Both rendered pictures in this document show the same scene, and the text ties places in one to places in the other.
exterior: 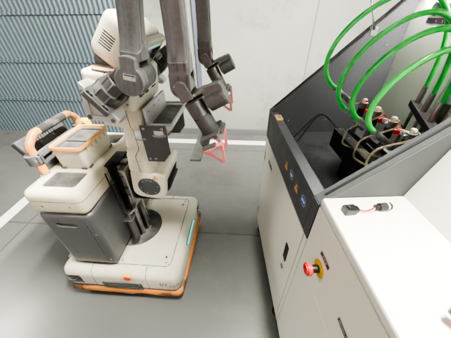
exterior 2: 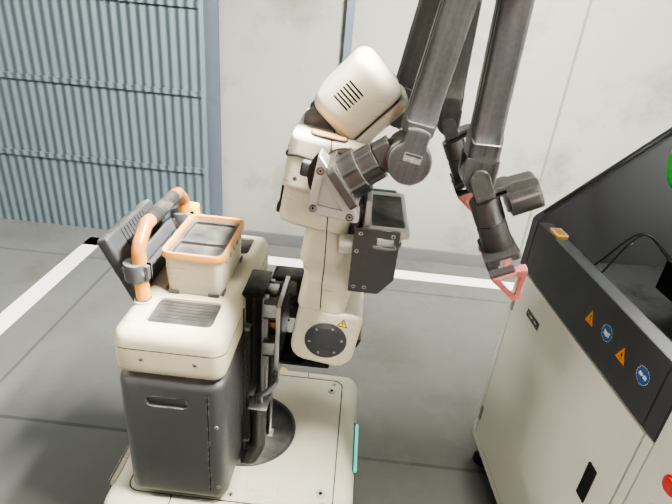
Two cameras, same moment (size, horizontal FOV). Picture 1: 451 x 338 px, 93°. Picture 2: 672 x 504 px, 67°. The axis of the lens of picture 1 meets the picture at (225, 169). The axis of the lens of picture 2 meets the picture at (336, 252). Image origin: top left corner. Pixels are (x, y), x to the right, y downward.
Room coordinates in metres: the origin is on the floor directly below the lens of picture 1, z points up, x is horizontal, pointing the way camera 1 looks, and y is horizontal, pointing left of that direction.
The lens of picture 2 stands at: (-0.26, 0.41, 1.49)
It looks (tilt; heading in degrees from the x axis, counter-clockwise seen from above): 27 degrees down; 357
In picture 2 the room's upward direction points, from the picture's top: 5 degrees clockwise
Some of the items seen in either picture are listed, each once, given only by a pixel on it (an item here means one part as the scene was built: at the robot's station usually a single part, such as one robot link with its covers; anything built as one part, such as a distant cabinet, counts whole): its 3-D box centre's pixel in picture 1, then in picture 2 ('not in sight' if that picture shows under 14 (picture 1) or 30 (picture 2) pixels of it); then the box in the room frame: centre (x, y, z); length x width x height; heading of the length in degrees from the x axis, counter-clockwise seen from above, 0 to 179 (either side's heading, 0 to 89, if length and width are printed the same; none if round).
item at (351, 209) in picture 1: (367, 207); not in sight; (0.36, -0.35, 0.99); 0.12 x 0.02 x 0.02; 96
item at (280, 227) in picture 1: (272, 221); (534, 431); (0.76, -0.25, 0.44); 0.65 x 0.02 x 0.68; 1
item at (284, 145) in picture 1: (288, 157); (588, 304); (0.76, -0.27, 0.87); 0.62 x 0.04 x 0.16; 1
